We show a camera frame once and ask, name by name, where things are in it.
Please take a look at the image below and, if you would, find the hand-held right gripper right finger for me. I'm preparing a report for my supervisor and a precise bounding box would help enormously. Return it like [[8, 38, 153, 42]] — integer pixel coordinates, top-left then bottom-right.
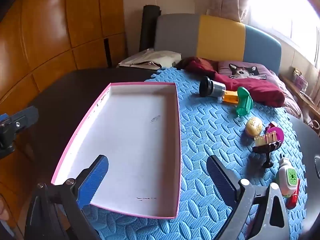
[[206, 155, 292, 240]]

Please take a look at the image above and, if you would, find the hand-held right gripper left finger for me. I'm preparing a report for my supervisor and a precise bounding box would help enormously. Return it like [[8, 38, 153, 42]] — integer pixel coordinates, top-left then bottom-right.
[[24, 154, 109, 240]]

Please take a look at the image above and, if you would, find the dark brown toy stand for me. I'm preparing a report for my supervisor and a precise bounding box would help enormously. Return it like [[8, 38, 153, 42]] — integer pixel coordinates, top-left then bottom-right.
[[252, 140, 282, 168]]

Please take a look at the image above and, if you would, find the pink-rimmed white cardboard box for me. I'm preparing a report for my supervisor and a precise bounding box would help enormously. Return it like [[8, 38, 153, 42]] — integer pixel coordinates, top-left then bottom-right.
[[51, 82, 182, 220]]

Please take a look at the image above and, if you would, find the pale yellow carved egg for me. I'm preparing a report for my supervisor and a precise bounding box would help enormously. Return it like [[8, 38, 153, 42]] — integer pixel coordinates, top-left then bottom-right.
[[245, 117, 263, 137]]

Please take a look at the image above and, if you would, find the white and green device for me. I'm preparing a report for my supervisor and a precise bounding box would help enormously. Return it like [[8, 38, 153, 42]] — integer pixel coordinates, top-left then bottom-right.
[[276, 157, 300, 197]]

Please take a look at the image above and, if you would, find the magenta plastic disc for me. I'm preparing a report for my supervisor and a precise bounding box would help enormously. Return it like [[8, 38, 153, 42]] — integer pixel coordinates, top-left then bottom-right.
[[264, 126, 284, 145]]

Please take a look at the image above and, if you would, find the red cylinder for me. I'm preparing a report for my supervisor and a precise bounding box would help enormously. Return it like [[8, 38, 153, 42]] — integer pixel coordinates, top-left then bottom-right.
[[286, 186, 300, 210]]

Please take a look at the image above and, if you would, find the green plastic spool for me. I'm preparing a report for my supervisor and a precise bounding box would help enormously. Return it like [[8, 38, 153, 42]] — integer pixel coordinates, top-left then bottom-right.
[[235, 87, 254, 118]]

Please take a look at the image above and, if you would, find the orange block toy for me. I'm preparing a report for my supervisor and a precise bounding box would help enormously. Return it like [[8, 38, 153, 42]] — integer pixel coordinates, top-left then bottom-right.
[[222, 91, 238, 104]]

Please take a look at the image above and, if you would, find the blue foam puzzle mat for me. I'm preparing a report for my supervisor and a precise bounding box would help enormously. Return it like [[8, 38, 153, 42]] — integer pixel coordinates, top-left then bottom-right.
[[82, 67, 308, 240]]

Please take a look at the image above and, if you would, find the maroon blanket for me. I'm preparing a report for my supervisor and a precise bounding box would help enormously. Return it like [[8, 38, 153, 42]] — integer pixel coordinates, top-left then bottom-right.
[[175, 57, 285, 108]]

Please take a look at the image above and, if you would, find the pink bed sheet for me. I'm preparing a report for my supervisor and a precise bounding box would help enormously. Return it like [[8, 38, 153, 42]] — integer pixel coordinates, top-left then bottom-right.
[[269, 70, 304, 119]]

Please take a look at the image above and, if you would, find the wooden wardrobe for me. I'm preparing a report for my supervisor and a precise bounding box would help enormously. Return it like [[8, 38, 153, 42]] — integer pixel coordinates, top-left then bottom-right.
[[0, 0, 126, 110]]

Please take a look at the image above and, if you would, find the purple cat print pillow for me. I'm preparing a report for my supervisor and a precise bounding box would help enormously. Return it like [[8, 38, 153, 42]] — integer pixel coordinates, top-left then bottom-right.
[[218, 60, 278, 80]]

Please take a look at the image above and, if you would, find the wooden side desk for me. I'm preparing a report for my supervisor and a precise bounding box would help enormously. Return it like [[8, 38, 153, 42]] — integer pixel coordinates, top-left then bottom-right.
[[280, 72, 320, 130]]

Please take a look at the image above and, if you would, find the colourful small box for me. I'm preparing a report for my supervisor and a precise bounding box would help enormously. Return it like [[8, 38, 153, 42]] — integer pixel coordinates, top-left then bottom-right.
[[292, 67, 308, 93]]

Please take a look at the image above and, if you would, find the beige cloth bag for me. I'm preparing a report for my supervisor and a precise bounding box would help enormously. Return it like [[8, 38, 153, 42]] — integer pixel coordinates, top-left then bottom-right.
[[117, 48, 182, 70]]

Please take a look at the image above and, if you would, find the grey yellow blue headboard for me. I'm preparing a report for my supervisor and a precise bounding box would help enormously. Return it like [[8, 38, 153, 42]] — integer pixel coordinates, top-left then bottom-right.
[[154, 14, 282, 75]]

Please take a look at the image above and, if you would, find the black rolled mat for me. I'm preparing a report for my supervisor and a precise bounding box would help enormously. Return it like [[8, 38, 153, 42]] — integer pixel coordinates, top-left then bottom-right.
[[139, 4, 162, 53]]

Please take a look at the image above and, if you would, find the window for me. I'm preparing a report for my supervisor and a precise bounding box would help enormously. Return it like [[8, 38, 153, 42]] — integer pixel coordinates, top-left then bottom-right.
[[250, 0, 320, 63]]

